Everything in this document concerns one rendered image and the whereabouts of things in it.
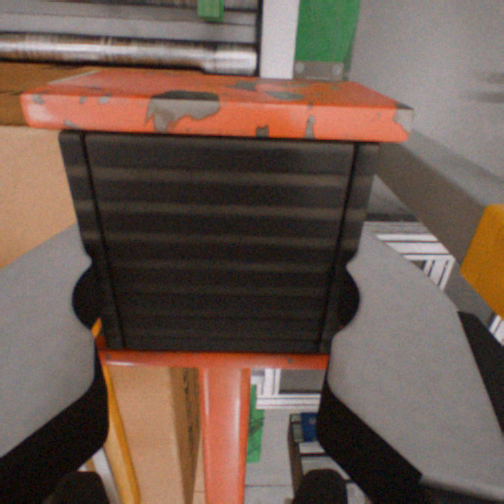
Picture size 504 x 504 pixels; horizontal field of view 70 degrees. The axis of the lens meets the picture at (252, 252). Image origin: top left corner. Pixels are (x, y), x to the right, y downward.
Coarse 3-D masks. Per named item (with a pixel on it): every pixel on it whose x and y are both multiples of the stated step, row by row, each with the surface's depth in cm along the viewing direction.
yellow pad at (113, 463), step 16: (112, 400) 35; (112, 416) 35; (112, 432) 36; (112, 448) 38; (96, 464) 38; (112, 464) 39; (128, 464) 41; (112, 480) 40; (128, 480) 41; (112, 496) 42; (128, 496) 43
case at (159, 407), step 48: (0, 96) 31; (0, 144) 23; (48, 144) 23; (0, 192) 25; (48, 192) 25; (0, 240) 27; (144, 384) 35; (192, 384) 54; (144, 432) 39; (192, 432) 55; (144, 480) 45; (192, 480) 57
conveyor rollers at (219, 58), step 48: (48, 0) 53; (96, 0) 53; (144, 0) 53; (192, 0) 53; (240, 0) 53; (0, 48) 55; (48, 48) 55; (96, 48) 55; (144, 48) 55; (192, 48) 56; (240, 48) 56
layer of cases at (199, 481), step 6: (198, 456) 115; (198, 462) 117; (198, 468) 118; (198, 474) 120; (198, 480) 122; (198, 486) 124; (198, 492) 127; (204, 492) 127; (198, 498) 129; (204, 498) 129
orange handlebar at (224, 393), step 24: (216, 384) 14; (240, 384) 14; (216, 408) 15; (240, 408) 15; (216, 432) 16; (240, 432) 16; (216, 456) 17; (240, 456) 17; (216, 480) 18; (240, 480) 18
